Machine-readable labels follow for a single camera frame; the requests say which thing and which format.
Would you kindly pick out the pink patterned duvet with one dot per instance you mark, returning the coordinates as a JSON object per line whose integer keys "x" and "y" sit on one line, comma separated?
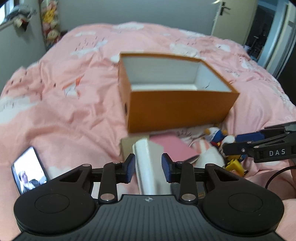
{"x": 68, "y": 107}

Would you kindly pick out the cream room door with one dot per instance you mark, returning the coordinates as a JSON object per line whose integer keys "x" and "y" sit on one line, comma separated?
{"x": 234, "y": 19}

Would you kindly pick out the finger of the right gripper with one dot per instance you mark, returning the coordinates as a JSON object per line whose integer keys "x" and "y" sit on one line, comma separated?
{"x": 240, "y": 148}
{"x": 250, "y": 137}

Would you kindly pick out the dog plush with blue hat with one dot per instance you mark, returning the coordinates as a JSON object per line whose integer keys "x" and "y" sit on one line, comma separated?
{"x": 217, "y": 137}

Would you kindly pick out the yellow toy figure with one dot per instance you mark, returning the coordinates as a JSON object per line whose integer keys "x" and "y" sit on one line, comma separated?
{"x": 233, "y": 164}

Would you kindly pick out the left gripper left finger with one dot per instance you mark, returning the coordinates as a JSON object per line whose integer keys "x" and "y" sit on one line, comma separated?
{"x": 115, "y": 173}

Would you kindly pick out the hanging plush toy stack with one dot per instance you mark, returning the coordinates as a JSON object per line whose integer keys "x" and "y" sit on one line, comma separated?
{"x": 50, "y": 22}

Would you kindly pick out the orange cardboard storage box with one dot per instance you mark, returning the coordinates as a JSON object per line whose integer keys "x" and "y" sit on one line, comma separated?
{"x": 162, "y": 92}

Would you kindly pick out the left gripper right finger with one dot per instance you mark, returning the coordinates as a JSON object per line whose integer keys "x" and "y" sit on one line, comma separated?
{"x": 183, "y": 174}

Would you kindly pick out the pink wallet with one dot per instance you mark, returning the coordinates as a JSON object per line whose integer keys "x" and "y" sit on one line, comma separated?
{"x": 174, "y": 147}

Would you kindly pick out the white pink rabbit plush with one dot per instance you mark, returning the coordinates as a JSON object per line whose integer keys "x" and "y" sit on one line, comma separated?
{"x": 207, "y": 153}

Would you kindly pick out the smartphone with lit screen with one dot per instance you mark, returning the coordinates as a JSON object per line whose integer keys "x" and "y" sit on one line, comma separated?
{"x": 28, "y": 171}

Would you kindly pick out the white rectangular box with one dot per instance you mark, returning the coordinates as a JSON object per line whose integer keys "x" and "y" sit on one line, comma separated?
{"x": 150, "y": 176}

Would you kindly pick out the plush toys on windowsill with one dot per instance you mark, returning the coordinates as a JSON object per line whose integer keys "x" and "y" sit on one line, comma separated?
{"x": 21, "y": 15}

